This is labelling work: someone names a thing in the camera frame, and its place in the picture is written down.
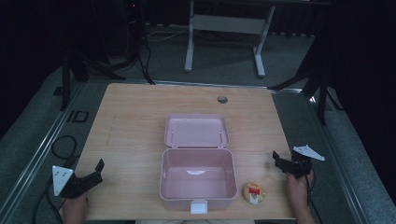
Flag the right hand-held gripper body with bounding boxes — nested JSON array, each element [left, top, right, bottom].
[[290, 144, 326, 180]]

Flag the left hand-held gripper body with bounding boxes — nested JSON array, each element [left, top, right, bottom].
[[51, 164, 94, 200]]

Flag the person's left hand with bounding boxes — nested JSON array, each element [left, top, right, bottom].
[[62, 191, 89, 216]]

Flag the person's right hand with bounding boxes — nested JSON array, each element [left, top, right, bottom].
[[286, 169, 315, 203]]

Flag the round packaged pastry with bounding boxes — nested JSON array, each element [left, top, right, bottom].
[[241, 181, 267, 205]]

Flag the pink plastic storage box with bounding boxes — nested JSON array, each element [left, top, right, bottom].
[[159, 112, 239, 216]]

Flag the black metal stand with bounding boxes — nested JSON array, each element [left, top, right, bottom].
[[268, 27, 345, 126], [52, 0, 127, 112]]

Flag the person's light clothing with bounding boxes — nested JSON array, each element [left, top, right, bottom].
[[134, 218, 256, 224]]

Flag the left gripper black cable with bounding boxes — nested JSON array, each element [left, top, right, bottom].
[[32, 175, 64, 224]]

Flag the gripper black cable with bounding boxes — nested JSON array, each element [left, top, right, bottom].
[[304, 169, 325, 224], [32, 175, 64, 224]]

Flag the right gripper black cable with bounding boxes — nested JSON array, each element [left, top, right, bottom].
[[304, 169, 325, 224]]

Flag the black looped floor cable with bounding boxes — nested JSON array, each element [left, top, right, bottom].
[[49, 134, 78, 161]]

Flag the metal floor rail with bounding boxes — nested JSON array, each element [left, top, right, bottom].
[[306, 92, 372, 224], [0, 81, 86, 218]]

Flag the black hanging cables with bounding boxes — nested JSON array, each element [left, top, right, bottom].
[[124, 18, 156, 86]]

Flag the white desk frame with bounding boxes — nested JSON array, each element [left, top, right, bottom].
[[184, 0, 276, 78]]

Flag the white floor cable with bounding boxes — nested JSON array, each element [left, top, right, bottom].
[[145, 27, 190, 43]]

